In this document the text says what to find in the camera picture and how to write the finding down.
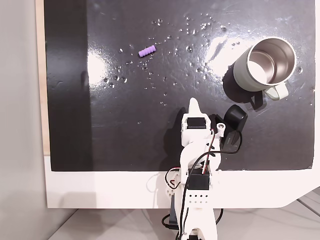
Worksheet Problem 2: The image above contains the purple ribbed pen grip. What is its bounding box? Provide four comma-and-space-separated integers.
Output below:
138, 45, 157, 58

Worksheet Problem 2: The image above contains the pale green steel mug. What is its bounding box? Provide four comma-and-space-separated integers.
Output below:
231, 36, 298, 102

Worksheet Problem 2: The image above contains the black table mat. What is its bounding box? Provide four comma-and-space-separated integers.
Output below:
43, 0, 316, 173

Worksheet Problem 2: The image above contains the red white servo wire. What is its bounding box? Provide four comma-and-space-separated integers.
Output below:
202, 128, 216, 176

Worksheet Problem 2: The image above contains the red white base wire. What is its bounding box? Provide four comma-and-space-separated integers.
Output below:
164, 166, 183, 191

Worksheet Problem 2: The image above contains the black power cable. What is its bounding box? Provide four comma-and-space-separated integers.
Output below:
161, 207, 225, 230

